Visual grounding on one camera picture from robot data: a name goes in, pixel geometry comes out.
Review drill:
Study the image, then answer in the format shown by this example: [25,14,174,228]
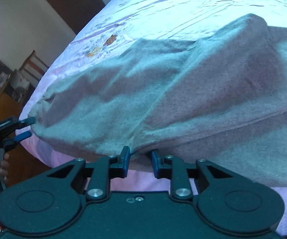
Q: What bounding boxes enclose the grey-brown fleece pants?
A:
[30,14,287,187]

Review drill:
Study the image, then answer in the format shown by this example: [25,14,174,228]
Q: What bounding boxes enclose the person's left hand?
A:
[0,153,9,183]

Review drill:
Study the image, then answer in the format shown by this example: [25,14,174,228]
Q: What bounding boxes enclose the wooden cabinet with clutter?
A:
[0,61,27,122]

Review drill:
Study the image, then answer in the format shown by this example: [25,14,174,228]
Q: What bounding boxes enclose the wooden chair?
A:
[19,50,49,88]

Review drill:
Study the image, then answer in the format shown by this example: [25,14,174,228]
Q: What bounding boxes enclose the floral pink bed sheet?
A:
[20,0,287,235]

